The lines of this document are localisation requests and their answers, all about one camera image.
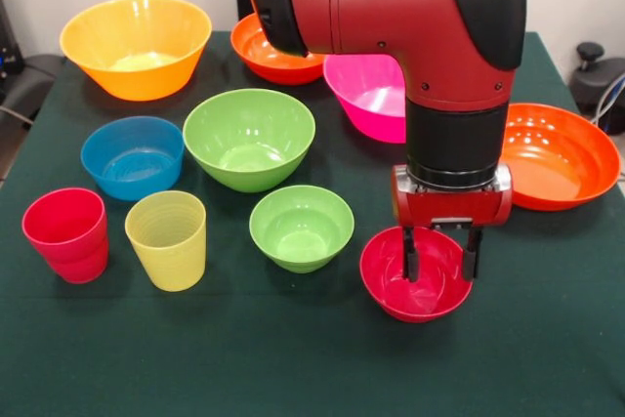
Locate small red bowl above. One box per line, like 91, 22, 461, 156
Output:
359, 225, 474, 324

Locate red cup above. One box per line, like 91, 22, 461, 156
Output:
21, 187, 108, 267
44, 236, 110, 285

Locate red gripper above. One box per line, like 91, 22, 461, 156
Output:
390, 164, 514, 284

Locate large green bowl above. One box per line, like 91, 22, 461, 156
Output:
182, 88, 317, 193

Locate large yellow-orange bowl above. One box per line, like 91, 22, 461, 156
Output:
59, 0, 213, 103

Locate dark grey seat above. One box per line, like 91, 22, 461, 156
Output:
0, 53, 67, 128

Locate small green bowl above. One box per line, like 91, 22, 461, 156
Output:
248, 185, 356, 274

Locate dark green tablecloth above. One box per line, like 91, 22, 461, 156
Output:
0, 30, 625, 417

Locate black knob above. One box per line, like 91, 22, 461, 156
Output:
575, 42, 605, 77

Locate large pink bowl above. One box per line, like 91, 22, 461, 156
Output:
322, 53, 409, 145

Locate black round base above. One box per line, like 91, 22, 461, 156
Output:
568, 58, 625, 118

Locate black equipment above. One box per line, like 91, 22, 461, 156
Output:
0, 0, 25, 76

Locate yellow cup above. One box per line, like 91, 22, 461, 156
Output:
124, 190, 208, 293

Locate orange shallow bowl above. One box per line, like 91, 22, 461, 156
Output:
229, 14, 326, 86
500, 103, 622, 212

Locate blue bowl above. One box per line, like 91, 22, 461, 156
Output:
80, 115, 186, 202

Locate light cables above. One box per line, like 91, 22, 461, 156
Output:
589, 72, 625, 133

